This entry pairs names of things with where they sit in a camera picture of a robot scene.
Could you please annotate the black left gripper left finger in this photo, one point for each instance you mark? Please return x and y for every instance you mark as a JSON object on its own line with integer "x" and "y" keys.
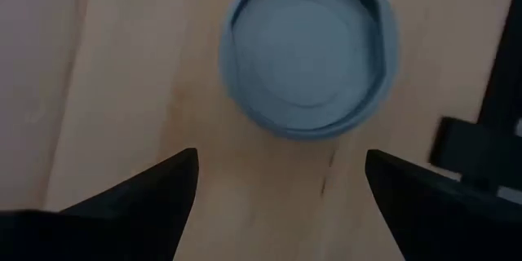
{"x": 122, "y": 224}

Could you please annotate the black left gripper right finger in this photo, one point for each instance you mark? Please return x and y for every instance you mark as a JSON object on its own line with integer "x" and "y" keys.
{"x": 448, "y": 224}

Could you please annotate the tin can teal label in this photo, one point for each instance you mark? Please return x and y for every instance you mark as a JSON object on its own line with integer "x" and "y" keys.
{"x": 306, "y": 57}

